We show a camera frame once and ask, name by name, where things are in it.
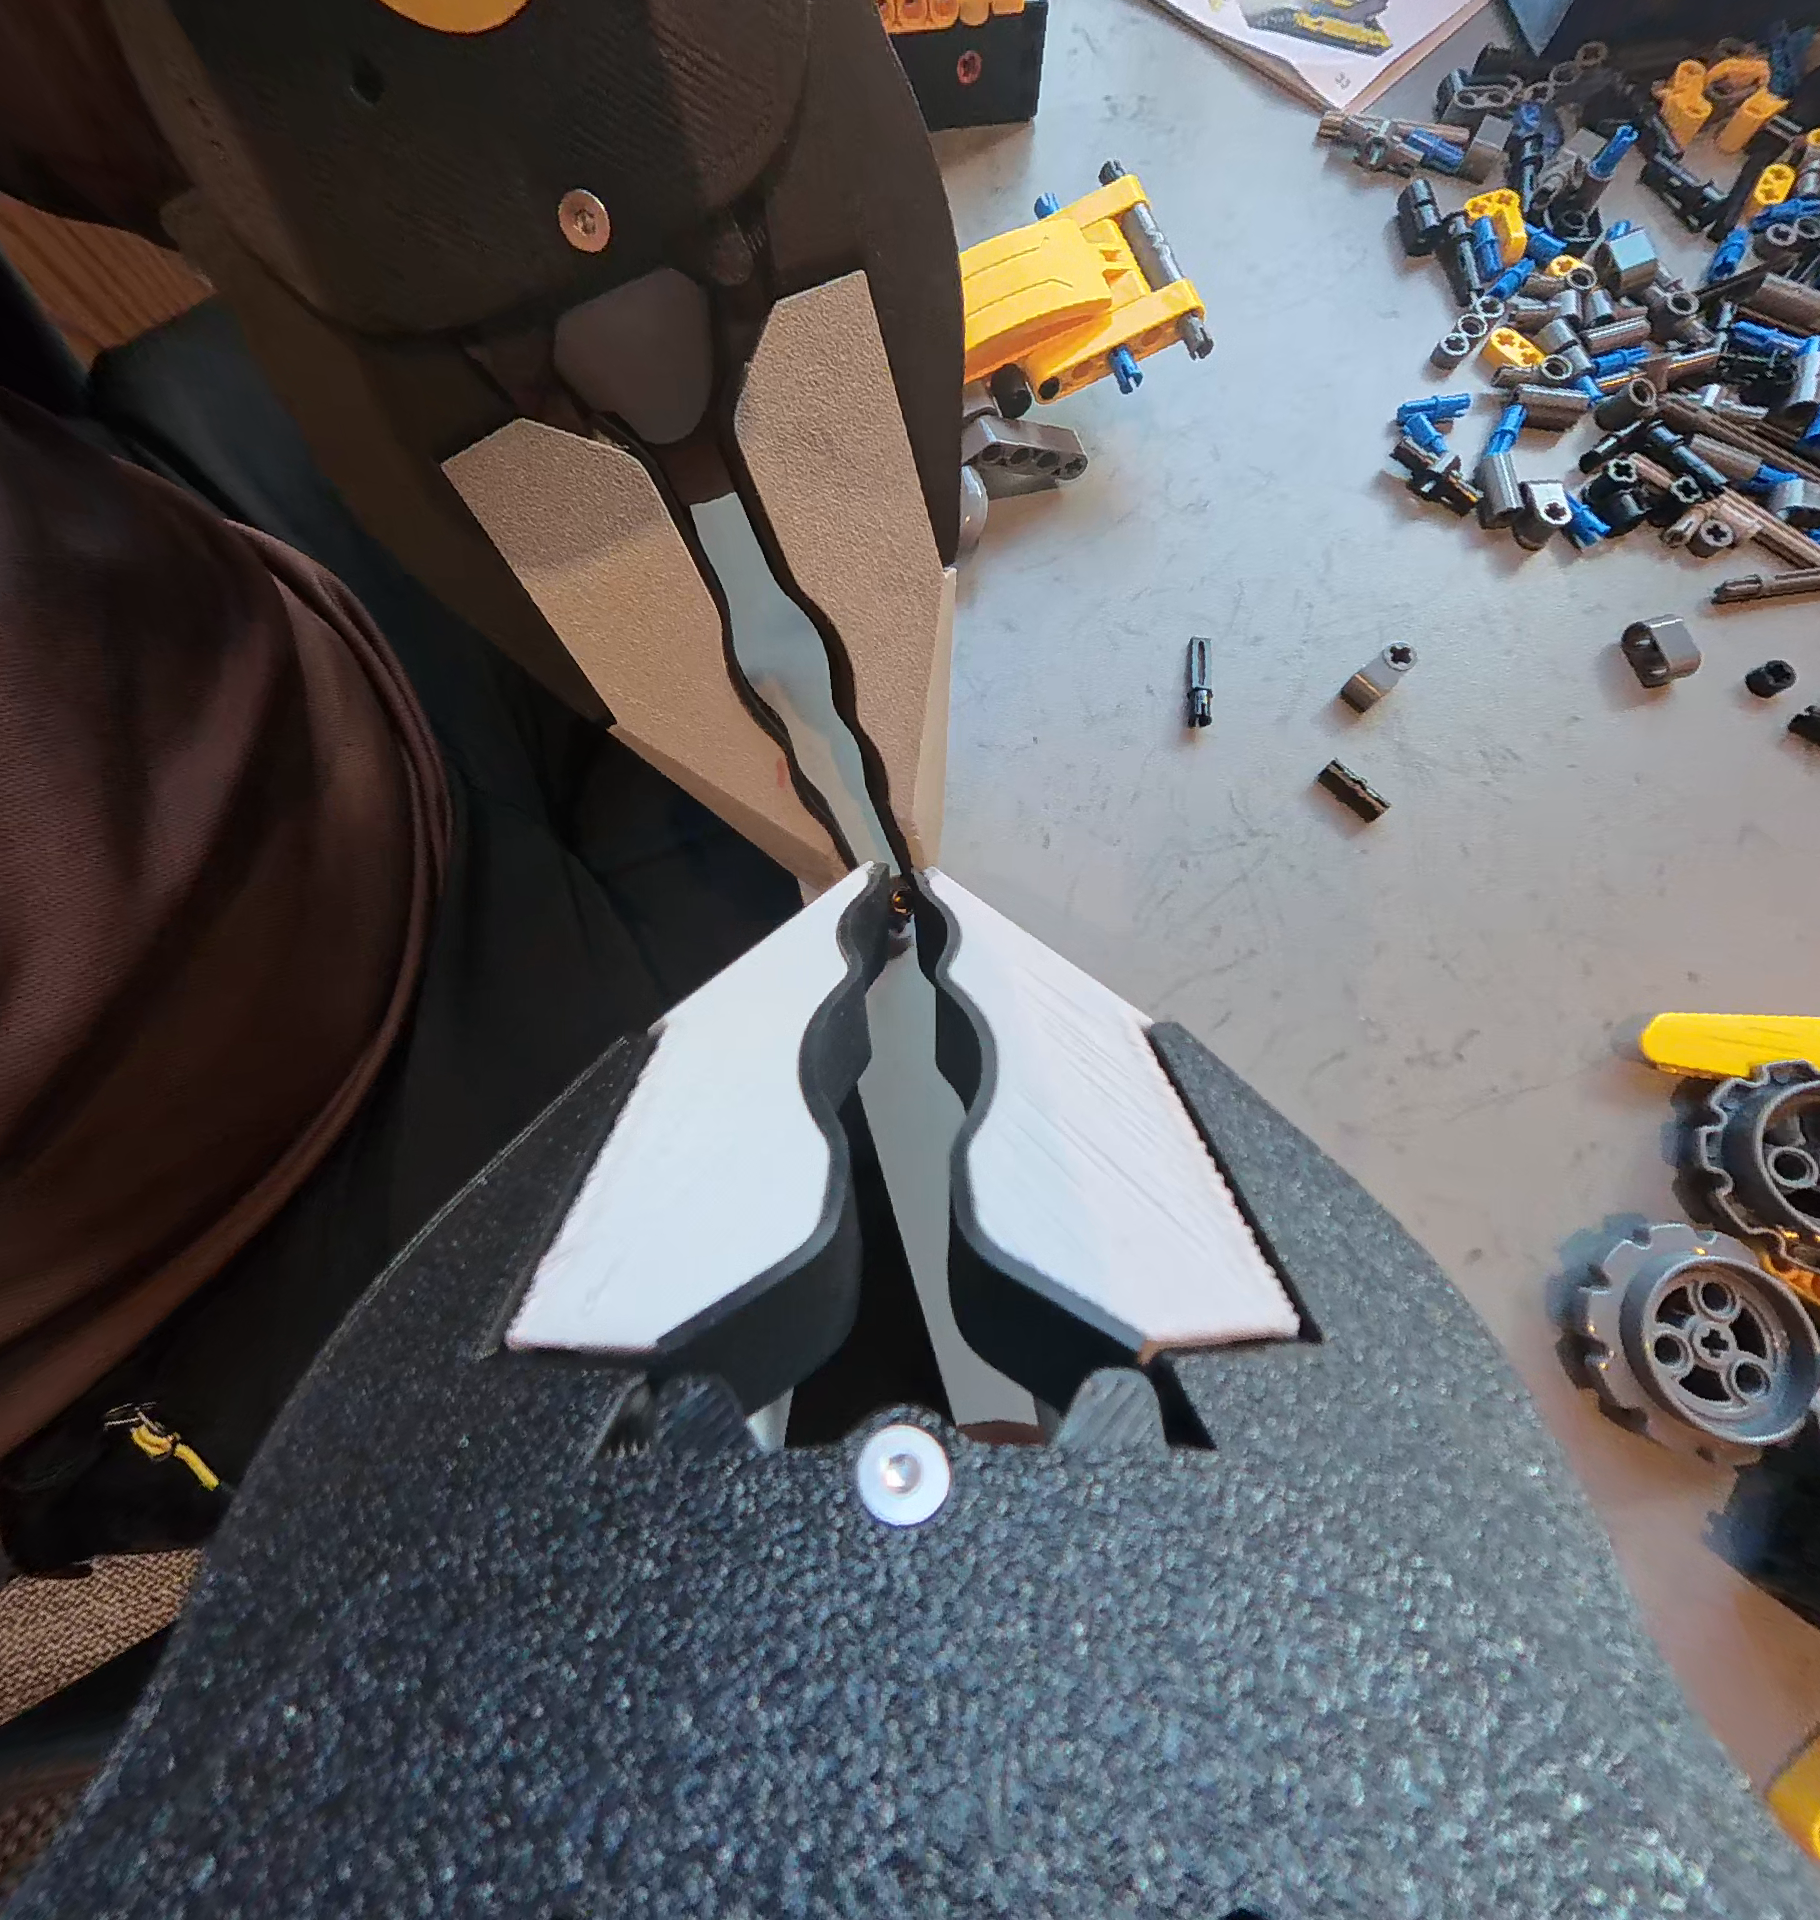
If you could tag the yellow toy vehicle assembly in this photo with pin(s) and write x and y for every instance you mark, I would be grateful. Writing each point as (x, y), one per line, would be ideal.
(1059, 292)

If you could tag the small black bush piece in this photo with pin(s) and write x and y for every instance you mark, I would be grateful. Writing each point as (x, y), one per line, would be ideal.
(1770, 677)

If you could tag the pile of building pieces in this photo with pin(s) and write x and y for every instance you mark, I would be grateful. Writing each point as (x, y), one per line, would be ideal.
(1677, 329)

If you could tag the person's legs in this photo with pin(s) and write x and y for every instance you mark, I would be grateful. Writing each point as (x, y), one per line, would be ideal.
(551, 900)

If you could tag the black battery box yellow beams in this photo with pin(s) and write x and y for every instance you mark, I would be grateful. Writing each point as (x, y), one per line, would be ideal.
(986, 67)

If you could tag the yellow panel piece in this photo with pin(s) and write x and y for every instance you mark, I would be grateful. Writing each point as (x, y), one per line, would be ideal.
(1744, 1043)

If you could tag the grey connector piece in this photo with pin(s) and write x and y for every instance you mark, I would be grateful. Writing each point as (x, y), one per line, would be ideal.
(1378, 677)

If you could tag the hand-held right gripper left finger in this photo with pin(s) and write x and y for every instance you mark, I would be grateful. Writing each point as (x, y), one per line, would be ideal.
(687, 1170)

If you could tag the grey desk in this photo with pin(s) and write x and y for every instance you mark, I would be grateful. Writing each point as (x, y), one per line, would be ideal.
(1300, 975)

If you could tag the instruction booklet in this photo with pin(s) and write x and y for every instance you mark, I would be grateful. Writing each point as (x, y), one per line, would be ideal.
(1331, 39)

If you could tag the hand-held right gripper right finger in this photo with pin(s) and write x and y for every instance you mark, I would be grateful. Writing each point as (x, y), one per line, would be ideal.
(1121, 1170)

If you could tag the small grey block piece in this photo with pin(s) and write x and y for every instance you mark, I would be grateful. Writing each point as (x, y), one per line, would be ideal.
(1662, 652)

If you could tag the short black pin piece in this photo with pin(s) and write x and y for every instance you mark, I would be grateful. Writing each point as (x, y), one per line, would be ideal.
(1354, 791)

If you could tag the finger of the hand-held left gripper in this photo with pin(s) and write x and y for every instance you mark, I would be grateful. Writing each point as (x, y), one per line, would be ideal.
(850, 481)
(596, 570)

